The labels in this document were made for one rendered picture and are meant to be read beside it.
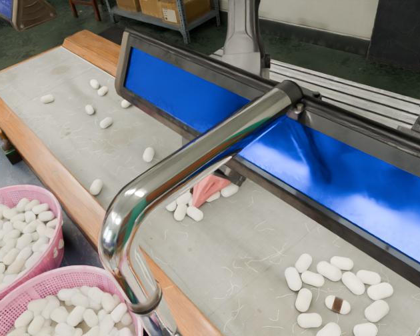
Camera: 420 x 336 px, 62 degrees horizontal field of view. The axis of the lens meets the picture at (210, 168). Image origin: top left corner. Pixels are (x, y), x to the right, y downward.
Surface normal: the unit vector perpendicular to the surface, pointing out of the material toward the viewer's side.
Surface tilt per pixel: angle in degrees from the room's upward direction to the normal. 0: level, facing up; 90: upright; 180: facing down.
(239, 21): 38
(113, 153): 0
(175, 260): 0
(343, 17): 88
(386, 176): 58
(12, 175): 0
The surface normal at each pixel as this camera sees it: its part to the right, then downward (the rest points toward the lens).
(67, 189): -0.14, -0.72
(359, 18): -0.67, 0.56
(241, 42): -0.18, -0.13
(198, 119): -0.69, 0.07
